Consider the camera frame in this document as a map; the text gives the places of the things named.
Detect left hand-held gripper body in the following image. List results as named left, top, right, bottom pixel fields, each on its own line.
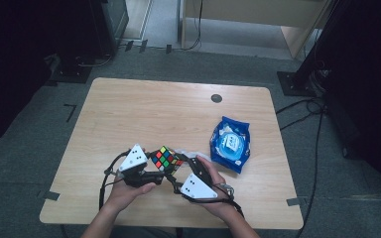
left=118, top=143, right=154, bottom=188

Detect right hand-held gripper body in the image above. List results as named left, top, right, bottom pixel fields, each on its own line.
left=180, top=158, right=218, bottom=200

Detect white wet wipe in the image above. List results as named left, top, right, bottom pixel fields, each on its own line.
left=175, top=148, right=212, bottom=163

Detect multicoloured puzzle cube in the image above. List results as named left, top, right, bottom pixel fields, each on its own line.
left=149, top=145, right=186, bottom=177

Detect blue wet wipes pack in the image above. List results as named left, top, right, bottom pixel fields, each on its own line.
left=209, top=115, right=251, bottom=175

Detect person's right hand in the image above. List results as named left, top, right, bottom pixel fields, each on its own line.
left=196, top=157, right=241, bottom=221

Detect person's left hand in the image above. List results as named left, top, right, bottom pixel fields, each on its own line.
left=107, top=181, right=158, bottom=212

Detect person's legs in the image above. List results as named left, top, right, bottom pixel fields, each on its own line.
left=112, top=227, right=232, bottom=238

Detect black angled floor tape mark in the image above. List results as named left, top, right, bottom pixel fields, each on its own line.
left=63, top=103, right=77, bottom=123

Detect grey tape piece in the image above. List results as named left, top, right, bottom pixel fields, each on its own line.
left=286, top=196, right=307, bottom=207
left=38, top=190, right=62, bottom=201

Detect black floor plate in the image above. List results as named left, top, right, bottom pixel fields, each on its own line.
left=48, top=54, right=93, bottom=84

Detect black cabinet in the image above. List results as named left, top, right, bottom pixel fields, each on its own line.
left=88, top=0, right=130, bottom=58

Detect dark curtain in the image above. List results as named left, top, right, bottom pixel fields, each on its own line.
left=0, top=0, right=93, bottom=151
left=320, top=0, right=381, bottom=212

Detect light wooden cabinet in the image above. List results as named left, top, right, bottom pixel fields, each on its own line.
left=180, top=0, right=332, bottom=60

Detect black stand pole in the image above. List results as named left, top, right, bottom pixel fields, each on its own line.
left=294, top=0, right=343, bottom=87

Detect left hand-held gripper black cable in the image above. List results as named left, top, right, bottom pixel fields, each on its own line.
left=98, top=150, right=133, bottom=211

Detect hand-held gripper black cable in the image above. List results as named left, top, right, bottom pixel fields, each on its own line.
left=98, top=150, right=133, bottom=211
left=217, top=182, right=246, bottom=219

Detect right hand-held gripper black cable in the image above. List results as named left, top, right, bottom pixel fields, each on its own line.
left=217, top=182, right=246, bottom=219

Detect long black floor cable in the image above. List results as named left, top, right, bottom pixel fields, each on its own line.
left=296, top=112, right=325, bottom=238

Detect looped black floor cables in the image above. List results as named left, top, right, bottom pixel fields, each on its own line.
left=275, top=97, right=326, bottom=132

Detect black stand base plate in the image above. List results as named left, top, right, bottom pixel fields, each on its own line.
left=276, top=70, right=319, bottom=98

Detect thin hanging black cable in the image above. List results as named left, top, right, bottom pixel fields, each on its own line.
left=182, top=0, right=203, bottom=52

